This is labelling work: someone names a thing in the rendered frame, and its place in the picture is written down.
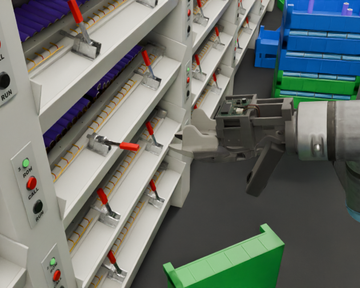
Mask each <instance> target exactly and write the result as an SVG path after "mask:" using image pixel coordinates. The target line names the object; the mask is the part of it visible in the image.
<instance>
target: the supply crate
mask: <svg viewBox="0 0 360 288"><path fill-rule="evenodd" d="M346 2H347V3H349V6H348V9H352V10H353V12H352V15H351V16H344V15H341V13H342V8H343V4H344V3H346ZM308 5H309V0H285V2H284V7H283V17H284V26H285V29H303V30H321V31H339V32H349V33H360V17H359V13H360V0H314V6H313V12H312V13H311V14H309V13H307V10H308Z"/></svg>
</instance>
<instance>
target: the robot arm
mask: <svg viewBox="0 0 360 288"><path fill-rule="evenodd" d="M246 97H248V99H246ZM225 98H226V100H224V101H223V102H222V104H221V107H220V109H219V111H218V113H217V115H216V117H215V119H210V118H209V117H208V116H207V114H206V113H205V112H204V110H202V109H194V110H193V112H192V120H191V125H186V126H184V128H183V131H180V132H177V133H175V134H174V135H175V137H176V138H178V139H180V140H182V144H181V143H174V144H169V145H168V147H169V149H171V150H173V151H175V152H177V153H180V154H182V155H184V156H187V157H190V158H194V159H195V160H198V161H204V162H209V163H225V162H236V161H240V160H244V159H245V160H247V159H250V158H251V157H256V155H260V156H259V158H258V160H257V162H256V164H255V166H254V167H253V169H252V171H251V172H249V173H248V175H247V177H246V184H247V186H246V191H245V192H246V194H248V195H251V196H254V197H259V195H260V193H261V192H262V190H263V189H264V188H265V187H266V186H267V183H268V180H269V178H270V177H271V175H272V173H273V171H274V170H275V168H276V166H277V165H278V163H279V162H280V160H281V158H282V156H283V155H284V153H285V148H286V150H287V153H288V154H298V157H299V159H300V160H302V161H331V163H332V165H333V167H334V170H335V172H336V174H337V176H338V178H339V180H340V182H341V184H342V186H343V188H344V190H345V193H346V200H345V205H346V207H347V210H348V212H349V214H350V215H351V216H352V217H353V218H354V219H355V220H356V221H358V222H360V100H349V101H315V102H300V103H299V104H298V107H297V109H295V108H294V100H293V97H288V98H266V99H257V95H256V94H247V95H226V96H225ZM233 98H243V99H234V100H233ZM220 142H221V144H222V146H218V145H219V143H220Z"/></svg>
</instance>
